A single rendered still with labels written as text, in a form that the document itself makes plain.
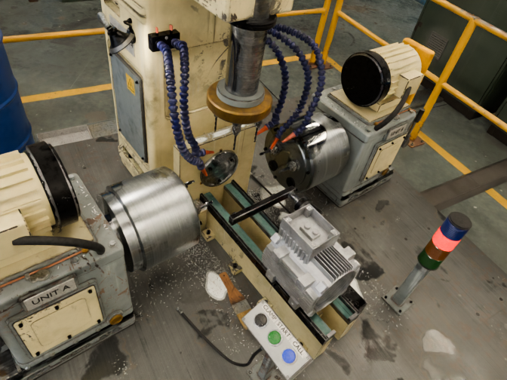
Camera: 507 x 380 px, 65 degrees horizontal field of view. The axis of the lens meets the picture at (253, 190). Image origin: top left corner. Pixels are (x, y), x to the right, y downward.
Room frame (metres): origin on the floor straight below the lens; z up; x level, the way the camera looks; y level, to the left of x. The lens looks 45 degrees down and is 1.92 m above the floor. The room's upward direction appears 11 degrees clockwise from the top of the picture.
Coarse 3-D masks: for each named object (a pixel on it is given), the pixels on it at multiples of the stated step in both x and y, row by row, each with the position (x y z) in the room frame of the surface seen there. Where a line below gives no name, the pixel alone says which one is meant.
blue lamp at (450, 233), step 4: (444, 220) 0.76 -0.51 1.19; (448, 220) 0.75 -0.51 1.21; (444, 224) 0.75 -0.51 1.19; (448, 224) 0.74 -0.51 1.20; (440, 228) 0.75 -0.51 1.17; (444, 228) 0.74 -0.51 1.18; (448, 228) 0.73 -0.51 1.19; (452, 228) 0.73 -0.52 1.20; (456, 228) 0.72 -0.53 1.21; (444, 232) 0.73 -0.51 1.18; (448, 232) 0.73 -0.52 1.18; (452, 232) 0.72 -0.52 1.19; (456, 232) 0.72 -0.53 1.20; (460, 232) 0.72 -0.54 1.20; (464, 232) 0.72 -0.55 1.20; (444, 236) 0.73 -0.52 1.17; (448, 236) 0.72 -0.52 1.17; (452, 236) 0.72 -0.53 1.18; (456, 236) 0.72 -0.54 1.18; (460, 236) 0.72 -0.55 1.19; (452, 240) 0.72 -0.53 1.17; (456, 240) 0.72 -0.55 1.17
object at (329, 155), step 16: (320, 112) 1.21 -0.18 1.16; (272, 128) 1.13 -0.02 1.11; (320, 128) 1.11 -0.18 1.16; (336, 128) 1.14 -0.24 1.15; (288, 144) 1.06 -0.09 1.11; (304, 144) 1.03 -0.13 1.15; (320, 144) 1.05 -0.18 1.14; (336, 144) 1.09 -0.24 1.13; (272, 160) 1.10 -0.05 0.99; (288, 160) 1.05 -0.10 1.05; (304, 160) 1.01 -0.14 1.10; (320, 160) 1.02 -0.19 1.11; (336, 160) 1.06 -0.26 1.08; (288, 176) 1.04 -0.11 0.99; (304, 176) 0.99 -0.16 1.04; (320, 176) 1.01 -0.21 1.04
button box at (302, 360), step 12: (264, 300) 0.49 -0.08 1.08; (252, 312) 0.46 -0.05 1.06; (264, 312) 0.46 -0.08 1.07; (252, 324) 0.44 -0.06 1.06; (276, 324) 0.44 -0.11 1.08; (264, 336) 0.41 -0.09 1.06; (288, 336) 0.42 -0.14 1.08; (264, 348) 0.39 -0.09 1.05; (276, 348) 0.39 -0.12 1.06; (300, 348) 0.39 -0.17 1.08; (276, 360) 0.37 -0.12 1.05; (300, 360) 0.37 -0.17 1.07; (312, 360) 0.39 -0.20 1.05; (288, 372) 0.35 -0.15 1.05; (300, 372) 0.36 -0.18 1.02
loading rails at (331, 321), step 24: (240, 192) 0.99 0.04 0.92; (216, 216) 0.86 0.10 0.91; (264, 216) 0.89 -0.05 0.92; (240, 240) 0.77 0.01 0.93; (264, 240) 0.83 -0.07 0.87; (240, 264) 0.75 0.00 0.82; (264, 288) 0.67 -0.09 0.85; (288, 312) 0.59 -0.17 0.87; (336, 312) 0.60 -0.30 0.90; (312, 336) 0.52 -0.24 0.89; (336, 336) 0.58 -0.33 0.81
